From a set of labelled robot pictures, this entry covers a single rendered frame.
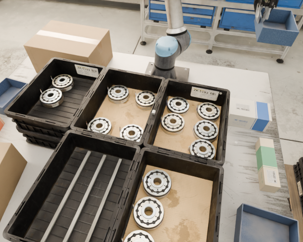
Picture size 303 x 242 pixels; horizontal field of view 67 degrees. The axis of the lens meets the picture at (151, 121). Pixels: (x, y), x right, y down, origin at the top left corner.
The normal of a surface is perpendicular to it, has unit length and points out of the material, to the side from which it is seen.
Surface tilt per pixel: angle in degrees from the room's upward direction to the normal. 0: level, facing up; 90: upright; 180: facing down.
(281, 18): 90
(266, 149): 0
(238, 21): 90
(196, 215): 0
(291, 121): 0
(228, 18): 90
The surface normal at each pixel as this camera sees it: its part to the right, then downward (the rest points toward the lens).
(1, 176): 1.00, 0.06
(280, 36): -0.22, 0.76
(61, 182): 0.01, -0.63
